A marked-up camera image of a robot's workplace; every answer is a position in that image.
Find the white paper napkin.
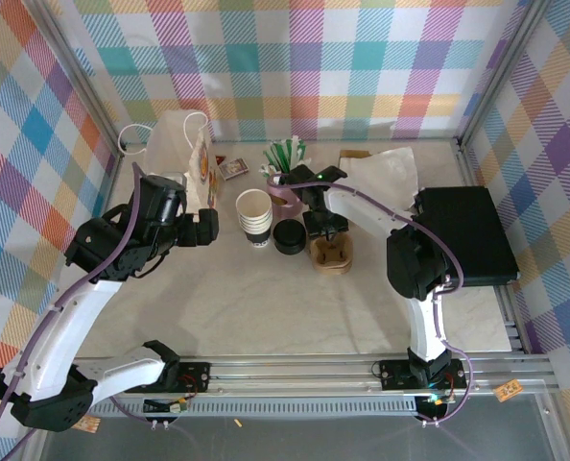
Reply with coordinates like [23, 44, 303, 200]
[338, 147, 419, 212]

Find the white paper takeout bag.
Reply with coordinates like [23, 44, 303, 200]
[118, 109, 225, 215]

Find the stack of black lids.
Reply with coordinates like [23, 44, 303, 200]
[272, 218, 308, 255]

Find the pink straw holder cup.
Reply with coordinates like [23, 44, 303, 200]
[265, 175, 305, 218]

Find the stack of paper cups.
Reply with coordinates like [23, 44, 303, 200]
[235, 188, 274, 251]

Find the brown cardboard napkin box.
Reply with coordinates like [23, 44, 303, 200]
[337, 148, 420, 222]

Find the small colourful card box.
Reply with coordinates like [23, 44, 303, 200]
[217, 157, 249, 182]

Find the black hard case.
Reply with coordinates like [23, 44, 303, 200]
[413, 185, 521, 288]

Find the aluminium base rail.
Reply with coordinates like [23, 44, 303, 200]
[73, 355, 558, 396]

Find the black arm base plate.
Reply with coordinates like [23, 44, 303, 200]
[378, 358, 469, 391]
[177, 362, 213, 393]

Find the aluminium frame post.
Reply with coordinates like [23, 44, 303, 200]
[28, 0, 126, 158]
[457, 0, 553, 150]

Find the grey slotted cable duct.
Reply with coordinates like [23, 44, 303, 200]
[90, 396, 420, 417]

